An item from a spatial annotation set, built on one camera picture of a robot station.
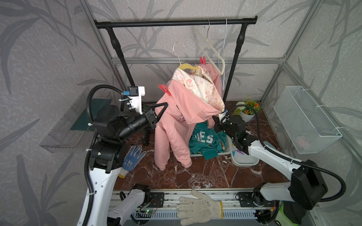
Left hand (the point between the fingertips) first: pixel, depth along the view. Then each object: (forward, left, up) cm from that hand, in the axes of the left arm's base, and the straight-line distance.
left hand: (167, 107), depth 50 cm
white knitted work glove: (-27, -9, -49) cm, 56 cm away
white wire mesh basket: (0, -62, -14) cm, 64 cm away
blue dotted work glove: (0, +28, -50) cm, 57 cm away
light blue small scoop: (+11, -63, -49) cm, 80 cm away
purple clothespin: (-7, -31, -21) cm, 38 cm away
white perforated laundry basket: (+2, -31, -38) cm, 49 cm away
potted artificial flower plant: (+31, -49, -36) cm, 68 cm away
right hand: (+17, -22, -26) cm, 38 cm away
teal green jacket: (+6, -20, -37) cm, 42 cm away
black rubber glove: (-28, -61, -46) cm, 81 cm away
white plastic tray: (-2, -39, -45) cm, 60 cm away
